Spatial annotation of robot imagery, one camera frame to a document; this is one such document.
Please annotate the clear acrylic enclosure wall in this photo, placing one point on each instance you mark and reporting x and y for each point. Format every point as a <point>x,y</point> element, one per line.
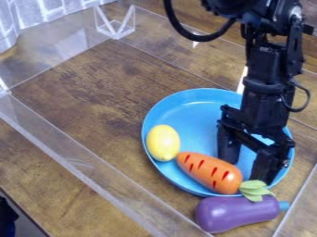
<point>80,78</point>

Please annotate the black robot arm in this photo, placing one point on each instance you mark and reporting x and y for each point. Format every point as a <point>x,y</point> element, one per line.
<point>271,26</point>

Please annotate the purple toy eggplant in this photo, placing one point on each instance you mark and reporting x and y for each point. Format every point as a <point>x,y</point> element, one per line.
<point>219,214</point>

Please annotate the blue plastic plate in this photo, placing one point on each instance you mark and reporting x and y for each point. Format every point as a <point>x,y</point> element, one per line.
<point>191,112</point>

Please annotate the yellow toy lemon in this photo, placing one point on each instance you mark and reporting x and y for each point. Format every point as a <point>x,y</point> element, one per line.
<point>162,143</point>

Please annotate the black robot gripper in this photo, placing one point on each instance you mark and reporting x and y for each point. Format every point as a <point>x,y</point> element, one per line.
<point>255,126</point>

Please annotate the orange toy carrot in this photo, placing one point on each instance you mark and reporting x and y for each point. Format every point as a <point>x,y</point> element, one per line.
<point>219,176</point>

